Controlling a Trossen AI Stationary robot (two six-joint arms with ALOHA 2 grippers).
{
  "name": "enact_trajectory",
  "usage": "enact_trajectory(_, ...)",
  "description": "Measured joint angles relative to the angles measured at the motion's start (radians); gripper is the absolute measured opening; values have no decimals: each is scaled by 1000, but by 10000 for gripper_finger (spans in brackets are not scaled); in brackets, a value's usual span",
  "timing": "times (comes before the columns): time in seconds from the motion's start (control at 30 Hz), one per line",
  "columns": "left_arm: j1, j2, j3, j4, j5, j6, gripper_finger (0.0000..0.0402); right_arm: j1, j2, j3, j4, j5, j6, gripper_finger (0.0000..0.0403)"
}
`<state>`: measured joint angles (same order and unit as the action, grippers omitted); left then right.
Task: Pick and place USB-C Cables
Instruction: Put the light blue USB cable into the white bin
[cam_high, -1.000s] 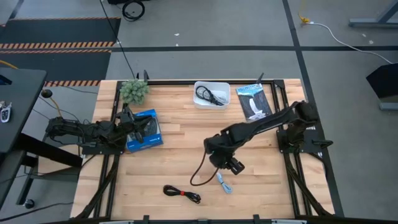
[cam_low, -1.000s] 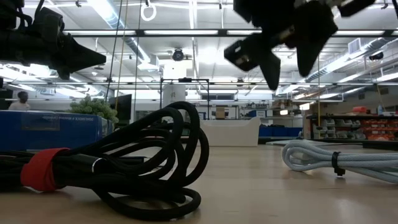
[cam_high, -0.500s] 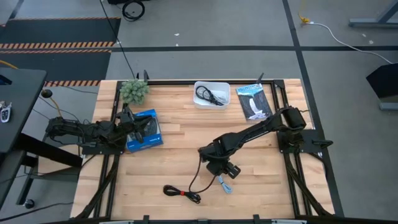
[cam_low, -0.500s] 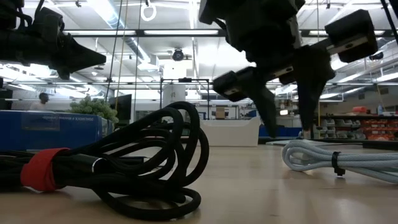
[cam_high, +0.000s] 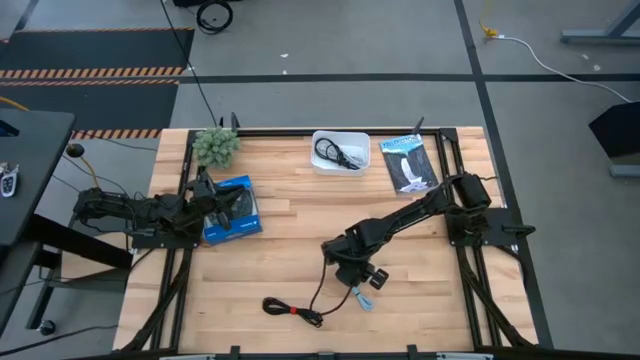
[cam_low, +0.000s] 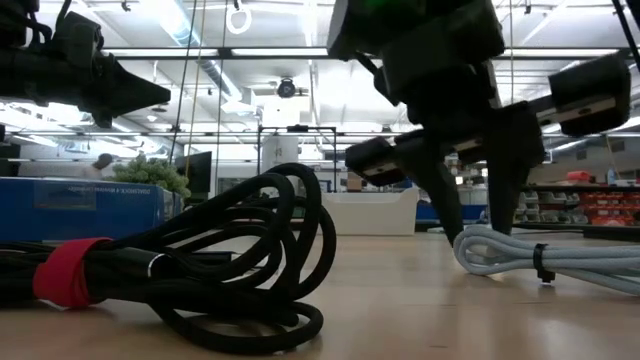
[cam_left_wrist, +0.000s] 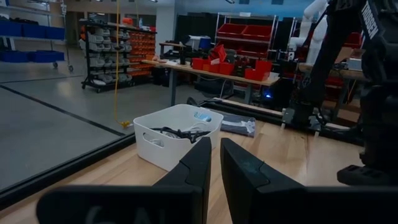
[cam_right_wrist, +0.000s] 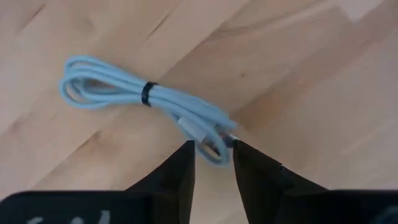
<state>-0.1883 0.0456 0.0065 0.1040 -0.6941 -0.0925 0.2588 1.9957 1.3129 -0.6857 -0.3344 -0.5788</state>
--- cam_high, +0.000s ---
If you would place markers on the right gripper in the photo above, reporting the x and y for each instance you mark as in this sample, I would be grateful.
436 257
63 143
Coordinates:
352 275

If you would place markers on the blue game controller box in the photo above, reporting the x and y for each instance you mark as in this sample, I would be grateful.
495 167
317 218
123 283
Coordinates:
240 227

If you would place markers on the black hazard striped mat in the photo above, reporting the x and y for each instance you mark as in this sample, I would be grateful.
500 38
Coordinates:
90 50

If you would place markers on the black angled stand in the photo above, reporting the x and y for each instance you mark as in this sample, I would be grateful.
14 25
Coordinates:
617 130

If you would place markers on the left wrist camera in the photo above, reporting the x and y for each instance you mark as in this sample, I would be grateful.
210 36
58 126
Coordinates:
204 185

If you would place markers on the green artificial succulent plant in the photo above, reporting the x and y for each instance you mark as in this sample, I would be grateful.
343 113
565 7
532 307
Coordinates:
216 147

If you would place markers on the white plastic bin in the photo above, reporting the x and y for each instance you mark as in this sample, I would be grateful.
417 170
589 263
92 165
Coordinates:
340 170

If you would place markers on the grey table leg base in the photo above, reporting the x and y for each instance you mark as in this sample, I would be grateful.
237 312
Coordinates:
600 35

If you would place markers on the car key fob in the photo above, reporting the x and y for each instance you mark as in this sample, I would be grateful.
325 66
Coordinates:
8 182

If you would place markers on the black desk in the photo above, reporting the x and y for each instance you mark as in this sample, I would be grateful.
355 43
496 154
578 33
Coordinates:
30 165

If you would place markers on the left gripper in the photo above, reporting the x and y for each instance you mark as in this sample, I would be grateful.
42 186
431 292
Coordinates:
209 209

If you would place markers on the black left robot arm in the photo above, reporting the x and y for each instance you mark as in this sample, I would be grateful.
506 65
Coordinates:
150 210

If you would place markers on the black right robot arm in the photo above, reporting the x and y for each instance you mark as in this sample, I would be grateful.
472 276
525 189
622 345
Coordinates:
400 216

